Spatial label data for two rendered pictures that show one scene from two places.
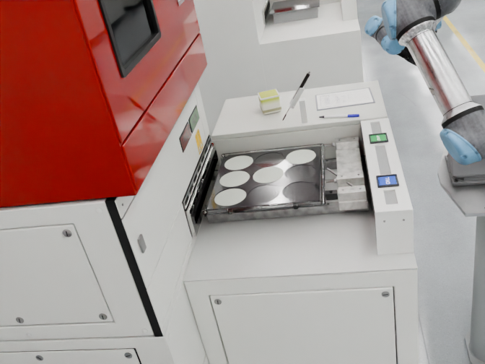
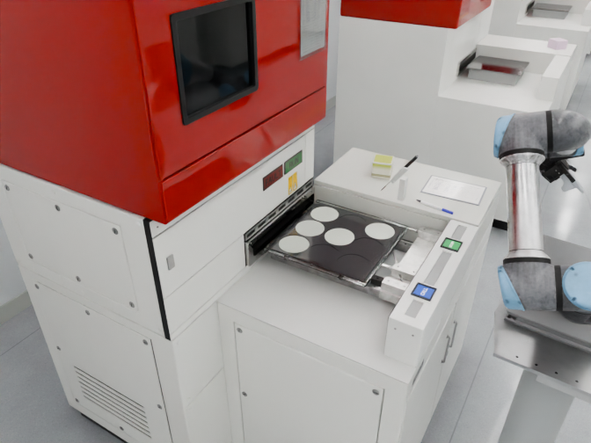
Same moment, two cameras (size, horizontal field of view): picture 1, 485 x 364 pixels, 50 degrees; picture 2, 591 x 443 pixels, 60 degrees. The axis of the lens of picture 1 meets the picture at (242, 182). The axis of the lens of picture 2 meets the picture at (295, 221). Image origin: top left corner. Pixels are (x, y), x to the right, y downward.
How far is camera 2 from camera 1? 0.41 m
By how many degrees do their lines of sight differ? 15
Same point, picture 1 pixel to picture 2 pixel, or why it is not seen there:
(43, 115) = (109, 135)
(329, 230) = (361, 311)
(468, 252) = not seen: hidden behind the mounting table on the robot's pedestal
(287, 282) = (296, 342)
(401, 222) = (410, 336)
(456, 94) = (527, 236)
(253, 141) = (348, 199)
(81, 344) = (115, 316)
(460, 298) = not seen: hidden behind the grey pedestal
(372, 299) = (363, 390)
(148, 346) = (159, 343)
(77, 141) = (129, 165)
